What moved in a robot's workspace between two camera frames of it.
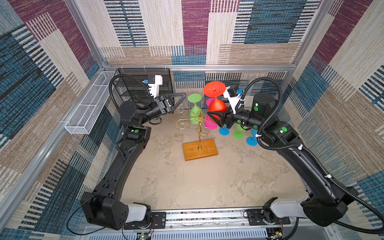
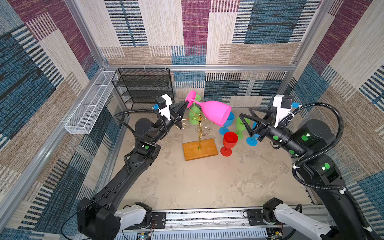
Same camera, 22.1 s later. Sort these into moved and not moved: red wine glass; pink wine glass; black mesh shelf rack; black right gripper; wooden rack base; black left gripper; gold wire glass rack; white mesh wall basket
Moved: black right gripper; red wine glass; pink wine glass; black left gripper
Not moved: gold wire glass rack; wooden rack base; white mesh wall basket; black mesh shelf rack
